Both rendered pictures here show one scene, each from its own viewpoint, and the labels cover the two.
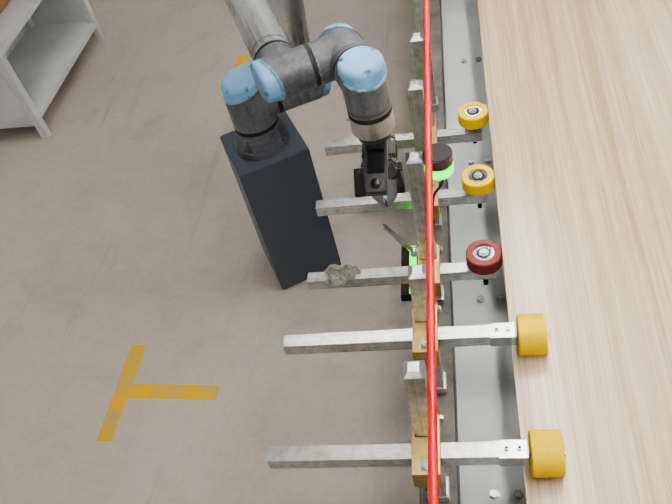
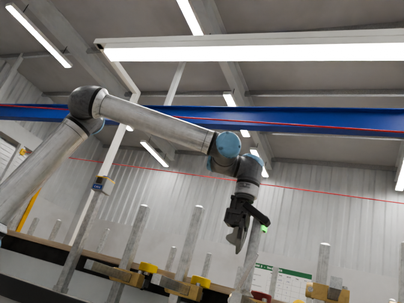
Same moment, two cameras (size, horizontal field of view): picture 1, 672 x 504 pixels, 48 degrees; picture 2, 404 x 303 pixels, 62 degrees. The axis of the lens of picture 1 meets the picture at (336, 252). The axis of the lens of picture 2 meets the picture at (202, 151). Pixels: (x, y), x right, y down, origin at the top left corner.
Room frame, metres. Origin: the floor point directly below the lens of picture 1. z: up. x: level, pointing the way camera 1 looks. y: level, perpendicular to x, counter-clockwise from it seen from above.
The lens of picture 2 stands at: (1.25, 1.11, 0.80)
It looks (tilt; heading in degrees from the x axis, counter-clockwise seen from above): 24 degrees up; 278
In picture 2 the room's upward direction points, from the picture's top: 16 degrees clockwise
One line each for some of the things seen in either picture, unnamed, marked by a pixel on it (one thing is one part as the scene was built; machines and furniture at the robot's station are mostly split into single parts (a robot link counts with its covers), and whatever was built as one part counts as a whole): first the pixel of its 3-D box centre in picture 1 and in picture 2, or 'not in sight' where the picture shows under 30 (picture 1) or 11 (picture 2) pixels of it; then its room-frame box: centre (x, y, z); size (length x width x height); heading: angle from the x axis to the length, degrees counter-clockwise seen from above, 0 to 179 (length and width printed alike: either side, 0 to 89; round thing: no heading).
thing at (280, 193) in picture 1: (283, 203); not in sight; (2.07, 0.14, 0.30); 0.25 x 0.25 x 0.60; 10
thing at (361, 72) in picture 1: (364, 84); (249, 171); (1.22, -0.14, 1.32); 0.10 x 0.09 x 0.12; 7
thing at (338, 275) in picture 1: (341, 271); (243, 291); (1.17, 0.00, 0.87); 0.09 x 0.07 x 0.02; 74
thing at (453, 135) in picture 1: (402, 141); (121, 275); (1.61, -0.26, 0.83); 0.44 x 0.03 x 0.04; 74
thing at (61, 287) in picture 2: (424, 45); (80, 239); (1.88, -0.41, 0.93); 0.05 x 0.05 x 0.45; 74
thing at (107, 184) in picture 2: not in sight; (102, 186); (1.88, -0.41, 1.18); 0.07 x 0.07 x 0.08; 74
